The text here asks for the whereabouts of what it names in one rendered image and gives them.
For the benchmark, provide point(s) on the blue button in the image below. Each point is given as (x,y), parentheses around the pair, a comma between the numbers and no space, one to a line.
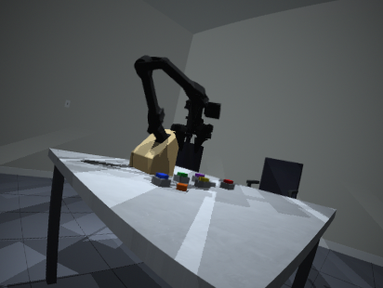
(161,180)

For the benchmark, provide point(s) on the yellow button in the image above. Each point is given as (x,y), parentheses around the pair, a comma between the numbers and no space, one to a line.
(203,182)

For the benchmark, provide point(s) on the green button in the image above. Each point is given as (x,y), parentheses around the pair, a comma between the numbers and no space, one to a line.
(181,177)

